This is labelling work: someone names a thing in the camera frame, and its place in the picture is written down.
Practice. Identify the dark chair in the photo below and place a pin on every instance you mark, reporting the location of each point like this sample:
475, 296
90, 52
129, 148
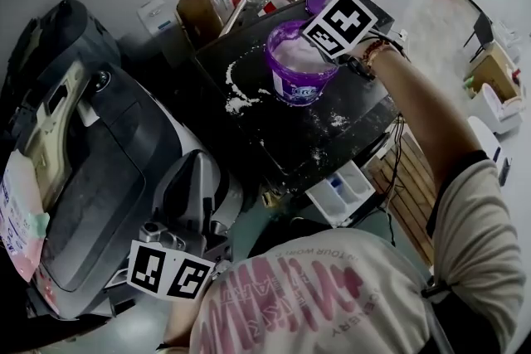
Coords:
483, 31

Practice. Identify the person's black trousers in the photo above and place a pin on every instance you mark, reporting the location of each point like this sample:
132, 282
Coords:
290, 236

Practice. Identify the green bottle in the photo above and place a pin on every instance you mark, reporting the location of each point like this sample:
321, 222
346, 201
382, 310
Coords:
469, 83

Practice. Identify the wooden slat pallet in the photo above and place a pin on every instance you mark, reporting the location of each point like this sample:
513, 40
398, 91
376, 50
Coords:
410, 195

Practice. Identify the person's right forearm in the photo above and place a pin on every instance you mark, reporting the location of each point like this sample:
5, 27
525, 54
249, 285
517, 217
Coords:
427, 108

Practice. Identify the person's left forearm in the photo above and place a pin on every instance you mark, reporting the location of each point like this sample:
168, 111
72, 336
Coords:
182, 323

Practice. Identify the person's white printed shirt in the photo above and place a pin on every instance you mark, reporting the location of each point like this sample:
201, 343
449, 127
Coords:
332, 302

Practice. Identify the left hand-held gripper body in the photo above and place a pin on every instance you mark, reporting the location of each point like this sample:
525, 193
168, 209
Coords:
166, 269

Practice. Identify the white toilet with open lid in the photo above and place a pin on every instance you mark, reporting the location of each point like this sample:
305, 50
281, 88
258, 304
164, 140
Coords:
498, 112

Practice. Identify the black bulky appliance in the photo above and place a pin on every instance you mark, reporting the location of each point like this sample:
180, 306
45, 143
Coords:
62, 45

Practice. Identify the purple tub lid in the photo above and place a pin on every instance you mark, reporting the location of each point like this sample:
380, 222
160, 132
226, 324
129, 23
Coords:
317, 4

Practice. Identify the purple detergent powder tub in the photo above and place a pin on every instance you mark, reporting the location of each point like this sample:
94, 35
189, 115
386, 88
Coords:
298, 87

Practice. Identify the metal rod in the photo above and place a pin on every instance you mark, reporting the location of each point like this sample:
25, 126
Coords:
242, 2

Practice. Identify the closed cardboard box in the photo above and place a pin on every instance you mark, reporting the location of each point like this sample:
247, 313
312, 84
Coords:
493, 70

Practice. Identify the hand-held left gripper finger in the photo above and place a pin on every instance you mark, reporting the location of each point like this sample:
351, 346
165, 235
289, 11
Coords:
209, 195
166, 199

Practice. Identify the grey white top-load washing machine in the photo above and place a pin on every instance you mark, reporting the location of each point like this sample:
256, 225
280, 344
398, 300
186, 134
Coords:
103, 186

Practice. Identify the black front-load washing machine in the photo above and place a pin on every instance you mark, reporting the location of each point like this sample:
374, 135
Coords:
290, 137

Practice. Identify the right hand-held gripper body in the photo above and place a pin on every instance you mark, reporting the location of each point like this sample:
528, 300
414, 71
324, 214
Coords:
340, 22

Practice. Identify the pink green detergent pouch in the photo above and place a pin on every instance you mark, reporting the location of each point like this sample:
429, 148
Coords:
20, 219

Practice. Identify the white detergent drawer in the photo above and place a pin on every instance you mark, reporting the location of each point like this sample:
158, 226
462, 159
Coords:
336, 195

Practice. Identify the white wall box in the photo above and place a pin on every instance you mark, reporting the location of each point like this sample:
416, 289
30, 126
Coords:
157, 22

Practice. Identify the white round toilet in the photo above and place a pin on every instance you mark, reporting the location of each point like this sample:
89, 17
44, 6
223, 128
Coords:
489, 145

